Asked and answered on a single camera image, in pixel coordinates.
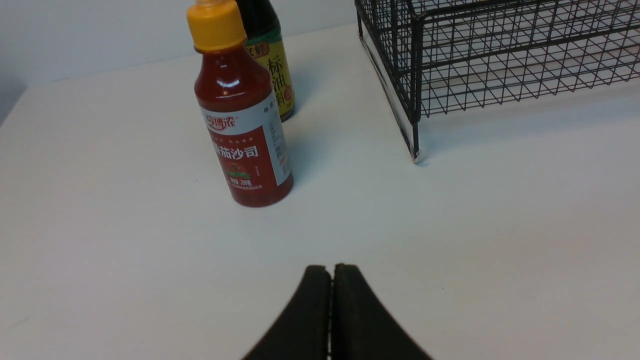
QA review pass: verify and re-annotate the red ketchup bottle yellow cap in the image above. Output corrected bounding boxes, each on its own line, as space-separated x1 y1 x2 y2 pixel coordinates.
186 0 294 208

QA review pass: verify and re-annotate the dark oyster sauce bottle yellow label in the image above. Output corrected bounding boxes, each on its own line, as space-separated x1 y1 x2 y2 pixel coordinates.
237 0 296 122

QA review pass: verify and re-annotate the black wire mesh rack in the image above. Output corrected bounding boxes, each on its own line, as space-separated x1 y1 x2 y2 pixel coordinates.
354 0 640 164

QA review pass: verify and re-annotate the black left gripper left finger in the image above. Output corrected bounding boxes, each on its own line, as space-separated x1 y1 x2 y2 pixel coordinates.
244 265 332 360

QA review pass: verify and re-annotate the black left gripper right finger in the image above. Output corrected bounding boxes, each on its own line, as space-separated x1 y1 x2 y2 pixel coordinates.
330 263 431 360

